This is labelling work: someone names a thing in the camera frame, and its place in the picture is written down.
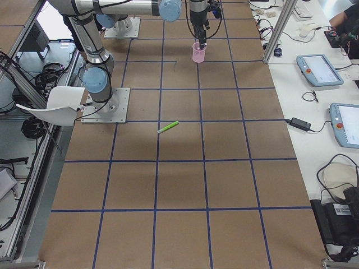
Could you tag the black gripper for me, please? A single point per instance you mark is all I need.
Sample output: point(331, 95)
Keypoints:
point(198, 17)

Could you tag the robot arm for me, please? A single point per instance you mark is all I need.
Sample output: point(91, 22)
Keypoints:
point(203, 5)
point(83, 16)

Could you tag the pink mesh cup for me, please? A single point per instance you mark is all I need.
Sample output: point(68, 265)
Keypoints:
point(198, 54)

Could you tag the green highlighter pen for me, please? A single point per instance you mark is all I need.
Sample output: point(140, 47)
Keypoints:
point(168, 127)

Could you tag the teach pendant tablet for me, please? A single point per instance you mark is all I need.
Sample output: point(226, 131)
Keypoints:
point(318, 70)
point(344, 118)

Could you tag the black power adapter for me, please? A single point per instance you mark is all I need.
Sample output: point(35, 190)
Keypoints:
point(298, 123)

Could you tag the white plastic chair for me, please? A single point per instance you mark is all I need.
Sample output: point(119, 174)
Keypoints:
point(62, 105)

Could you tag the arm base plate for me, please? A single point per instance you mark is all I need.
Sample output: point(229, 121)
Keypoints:
point(124, 29)
point(115, 111)

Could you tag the aluminium frame post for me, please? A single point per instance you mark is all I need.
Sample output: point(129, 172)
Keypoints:
point(283, 18)

